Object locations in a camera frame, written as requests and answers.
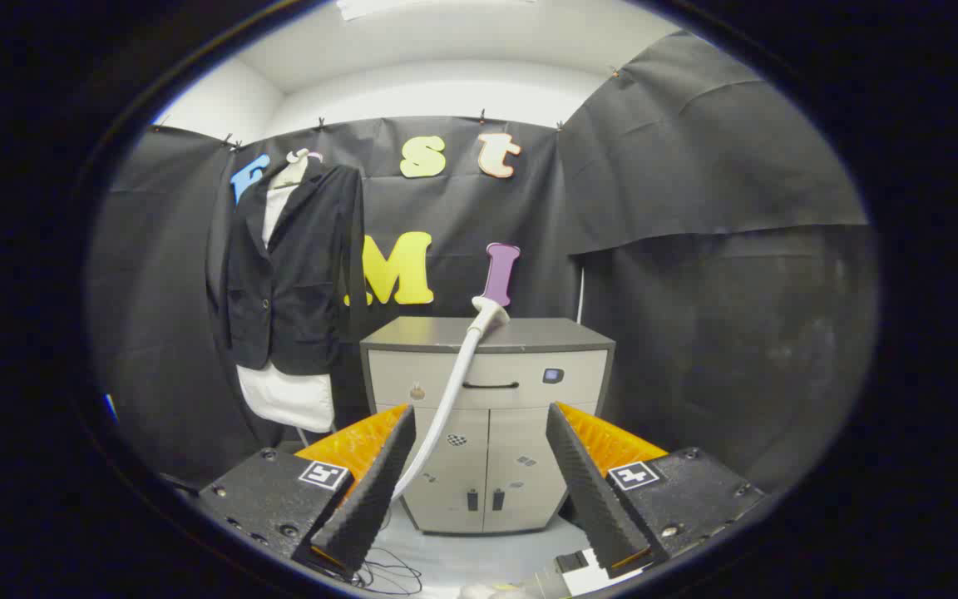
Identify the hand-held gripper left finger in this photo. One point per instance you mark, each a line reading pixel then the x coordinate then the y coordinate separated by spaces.
pixel 371 491

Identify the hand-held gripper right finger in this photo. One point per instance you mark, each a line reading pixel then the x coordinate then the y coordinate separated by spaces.
pixel 587 491

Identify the white shirt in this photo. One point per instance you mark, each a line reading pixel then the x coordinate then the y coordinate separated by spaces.
pixel 288 399

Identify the white garment steamer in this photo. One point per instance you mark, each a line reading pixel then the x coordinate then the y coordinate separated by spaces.
pixel 456 391

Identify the black suit jacket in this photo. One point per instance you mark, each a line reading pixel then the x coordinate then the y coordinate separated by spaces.
pixel 296 274

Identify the white clothes hanger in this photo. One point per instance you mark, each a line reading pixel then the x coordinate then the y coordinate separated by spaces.
pixel 292 173

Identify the grey cabinet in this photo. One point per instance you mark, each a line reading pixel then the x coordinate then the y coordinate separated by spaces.
pixel 496 466

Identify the computer monitor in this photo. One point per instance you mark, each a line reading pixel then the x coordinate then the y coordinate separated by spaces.
pixel 111 408

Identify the black backdrop cloth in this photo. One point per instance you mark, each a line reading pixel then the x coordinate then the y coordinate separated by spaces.
pixel 695 208

